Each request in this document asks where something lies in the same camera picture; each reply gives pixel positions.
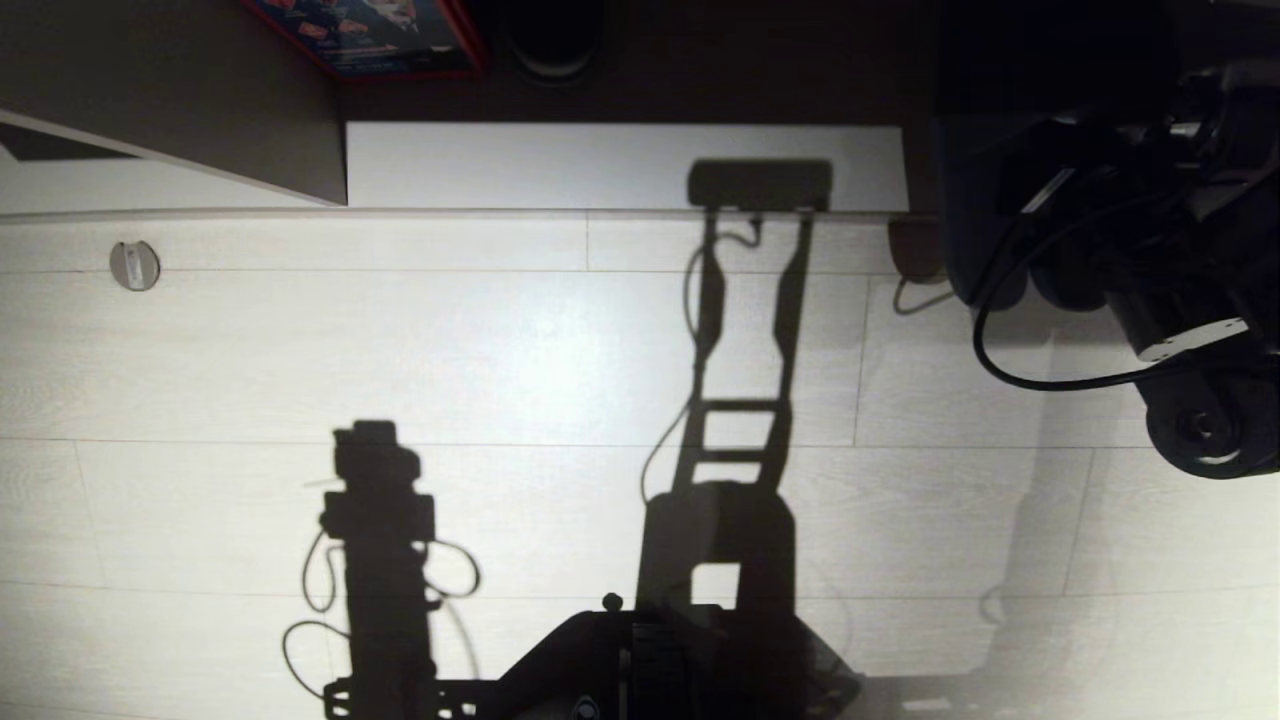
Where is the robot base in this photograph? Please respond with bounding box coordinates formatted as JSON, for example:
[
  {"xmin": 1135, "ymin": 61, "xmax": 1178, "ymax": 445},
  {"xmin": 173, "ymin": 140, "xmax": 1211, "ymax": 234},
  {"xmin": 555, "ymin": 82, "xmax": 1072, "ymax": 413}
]
[{"xmin": 440, "ymin": 592, "xmax": 863, "ymax": 720}]

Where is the brown furniture foot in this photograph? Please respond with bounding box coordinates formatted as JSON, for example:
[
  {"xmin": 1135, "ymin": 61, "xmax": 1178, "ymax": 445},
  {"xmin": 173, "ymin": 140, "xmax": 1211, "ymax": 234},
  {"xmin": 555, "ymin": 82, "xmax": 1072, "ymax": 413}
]
[{"xmin": 887, "ymin": 216, "xmax": 947, "ymax": 284}]

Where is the black round stand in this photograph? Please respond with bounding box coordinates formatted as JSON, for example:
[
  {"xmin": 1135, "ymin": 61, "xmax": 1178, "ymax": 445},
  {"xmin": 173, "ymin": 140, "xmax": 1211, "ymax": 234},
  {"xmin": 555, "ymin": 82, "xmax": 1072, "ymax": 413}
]
[{"xmin": 503, "ymin": 0, "xmax": 608, "ymax": 83}]

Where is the red printed box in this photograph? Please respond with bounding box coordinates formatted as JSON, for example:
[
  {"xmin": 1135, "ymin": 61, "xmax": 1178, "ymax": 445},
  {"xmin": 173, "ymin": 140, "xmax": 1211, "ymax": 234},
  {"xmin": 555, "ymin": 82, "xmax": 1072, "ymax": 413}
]
[{"xmin": 240, "ymin": 0, "xmax": 490, "ymax": 82}]

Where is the round metal floor doorstop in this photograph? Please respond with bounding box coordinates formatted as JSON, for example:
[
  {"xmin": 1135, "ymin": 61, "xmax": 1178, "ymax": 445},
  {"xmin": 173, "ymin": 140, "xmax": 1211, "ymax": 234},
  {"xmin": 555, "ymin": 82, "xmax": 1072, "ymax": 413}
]
[{"xmin": 109, "ymin": 240, "xmax": 162, "ymax": 293}]

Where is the black cable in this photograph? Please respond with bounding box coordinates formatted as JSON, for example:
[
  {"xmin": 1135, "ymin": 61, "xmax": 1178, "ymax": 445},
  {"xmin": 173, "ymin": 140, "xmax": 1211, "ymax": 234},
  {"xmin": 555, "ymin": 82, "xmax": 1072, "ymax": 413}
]
[{"xmin": 972, "ymin": 190, "xmax": 1191, "ymax": 393}]

